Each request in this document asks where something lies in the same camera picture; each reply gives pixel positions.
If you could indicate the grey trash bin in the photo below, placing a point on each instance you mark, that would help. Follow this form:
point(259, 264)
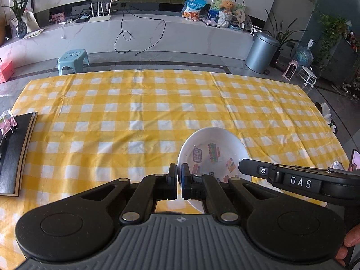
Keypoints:
point(260, 53)

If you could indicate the yellow checkered tablecloth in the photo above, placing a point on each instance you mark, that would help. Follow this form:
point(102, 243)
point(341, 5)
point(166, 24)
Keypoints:
point(126, 123)

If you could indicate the white round stand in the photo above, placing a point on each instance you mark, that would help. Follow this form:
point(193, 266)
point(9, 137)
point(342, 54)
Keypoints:
point(308, 76)

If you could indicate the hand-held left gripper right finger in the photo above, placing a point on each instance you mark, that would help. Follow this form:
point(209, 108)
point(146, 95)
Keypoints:
point(185, 181)

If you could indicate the trailing ivy plant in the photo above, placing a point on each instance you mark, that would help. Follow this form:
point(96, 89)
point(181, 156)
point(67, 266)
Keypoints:
point(332, 36)

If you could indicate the long-leaf potted plant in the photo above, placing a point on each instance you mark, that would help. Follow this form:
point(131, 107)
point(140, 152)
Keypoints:
point(284, 33)

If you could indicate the blue water bottle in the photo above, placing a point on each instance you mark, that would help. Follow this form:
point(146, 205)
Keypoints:
point(303, 56)

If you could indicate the photo frame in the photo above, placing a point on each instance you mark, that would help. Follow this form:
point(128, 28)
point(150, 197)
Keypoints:
point(59, 18)

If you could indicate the small pink packet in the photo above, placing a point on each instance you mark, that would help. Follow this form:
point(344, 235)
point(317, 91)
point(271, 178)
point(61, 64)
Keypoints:
point(8, 121)

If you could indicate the black notebook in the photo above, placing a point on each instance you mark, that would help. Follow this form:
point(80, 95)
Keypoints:
point(14, 157)

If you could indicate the dark cabinet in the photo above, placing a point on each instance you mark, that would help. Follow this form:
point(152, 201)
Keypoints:
point(346, 62)

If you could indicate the person's right hand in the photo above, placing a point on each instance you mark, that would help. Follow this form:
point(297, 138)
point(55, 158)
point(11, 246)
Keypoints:
point(350, 239)

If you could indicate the white plate with stickers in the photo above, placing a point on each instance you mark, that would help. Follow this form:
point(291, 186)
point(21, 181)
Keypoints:
point(213, 146)

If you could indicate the plant in glass vase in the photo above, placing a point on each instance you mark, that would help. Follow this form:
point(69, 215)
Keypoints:
point(21, 28)

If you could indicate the brown teddy bear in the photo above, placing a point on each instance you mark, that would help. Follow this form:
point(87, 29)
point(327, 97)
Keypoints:
point(226, 7)

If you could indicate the green picture book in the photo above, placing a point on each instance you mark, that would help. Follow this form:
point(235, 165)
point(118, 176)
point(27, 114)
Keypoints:
point(216, 1)

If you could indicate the pink storage box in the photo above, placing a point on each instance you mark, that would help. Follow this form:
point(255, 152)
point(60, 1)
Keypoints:
point(5, 71)

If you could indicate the white router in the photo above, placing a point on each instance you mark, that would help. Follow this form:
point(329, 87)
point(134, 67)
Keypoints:
point(99, 18)

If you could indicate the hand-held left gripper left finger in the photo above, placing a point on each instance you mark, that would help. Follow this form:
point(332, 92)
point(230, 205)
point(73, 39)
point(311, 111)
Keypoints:
point(172, 182)

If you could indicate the white plastic bag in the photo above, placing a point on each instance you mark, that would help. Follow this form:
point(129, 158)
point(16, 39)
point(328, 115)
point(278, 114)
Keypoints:
point(327, 116)

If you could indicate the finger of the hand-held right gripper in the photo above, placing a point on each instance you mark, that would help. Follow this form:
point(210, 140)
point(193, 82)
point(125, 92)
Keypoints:
point(256, 170)

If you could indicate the smartphone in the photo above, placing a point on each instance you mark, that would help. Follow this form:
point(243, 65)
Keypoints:
point(355, 160)

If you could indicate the light blue plastic stool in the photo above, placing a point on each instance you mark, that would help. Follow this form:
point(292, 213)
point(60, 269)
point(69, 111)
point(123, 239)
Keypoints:
point(73, 59)

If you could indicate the pink heater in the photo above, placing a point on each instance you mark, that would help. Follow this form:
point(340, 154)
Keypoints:
point(290, 70)

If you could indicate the blue snack bag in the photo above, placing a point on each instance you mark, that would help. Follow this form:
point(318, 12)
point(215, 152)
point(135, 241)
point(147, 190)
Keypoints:
point(194, 8)

